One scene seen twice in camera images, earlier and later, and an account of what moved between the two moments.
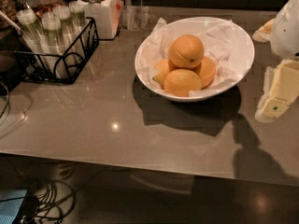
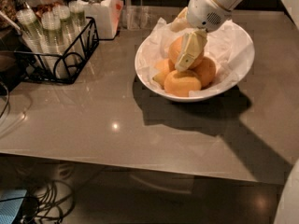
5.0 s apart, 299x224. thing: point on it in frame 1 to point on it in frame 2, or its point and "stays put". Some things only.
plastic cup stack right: x=77 y=11 stays put
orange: x=180 y=82 stays put
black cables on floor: x=50 y=203 stays put
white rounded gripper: x=287 y=32 to x=206 y=12
